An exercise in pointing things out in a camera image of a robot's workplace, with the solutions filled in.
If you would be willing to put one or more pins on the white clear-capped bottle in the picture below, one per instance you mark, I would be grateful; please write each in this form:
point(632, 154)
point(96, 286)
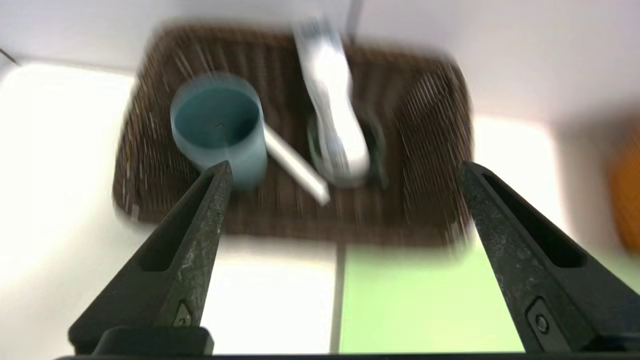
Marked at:
point(335, 110)

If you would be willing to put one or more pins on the white marker pen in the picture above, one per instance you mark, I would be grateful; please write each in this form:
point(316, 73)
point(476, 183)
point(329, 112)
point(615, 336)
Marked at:
point(295, 165)

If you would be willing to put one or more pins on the light green plastic tray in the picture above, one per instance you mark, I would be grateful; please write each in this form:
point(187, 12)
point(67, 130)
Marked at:
point(425, 300)

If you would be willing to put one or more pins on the thin black zip tie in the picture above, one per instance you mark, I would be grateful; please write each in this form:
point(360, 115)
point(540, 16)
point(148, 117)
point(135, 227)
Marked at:
point(9, 56)

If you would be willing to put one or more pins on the orange wicker basket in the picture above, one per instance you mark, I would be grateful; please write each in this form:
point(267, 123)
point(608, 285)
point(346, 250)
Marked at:
point(627, 200)

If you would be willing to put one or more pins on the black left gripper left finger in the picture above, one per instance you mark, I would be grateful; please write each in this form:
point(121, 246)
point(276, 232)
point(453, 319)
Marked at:
point(175, 270)

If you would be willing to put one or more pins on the teal plastic cup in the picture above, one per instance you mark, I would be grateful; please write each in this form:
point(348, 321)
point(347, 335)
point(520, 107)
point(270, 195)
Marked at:
point(220, 125)

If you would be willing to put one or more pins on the dark brown wicker basket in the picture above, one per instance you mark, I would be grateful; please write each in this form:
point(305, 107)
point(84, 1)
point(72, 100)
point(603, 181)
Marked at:
point(415, 150)

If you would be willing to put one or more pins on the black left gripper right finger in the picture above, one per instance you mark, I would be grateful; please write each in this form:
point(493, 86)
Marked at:
point(540, 280)

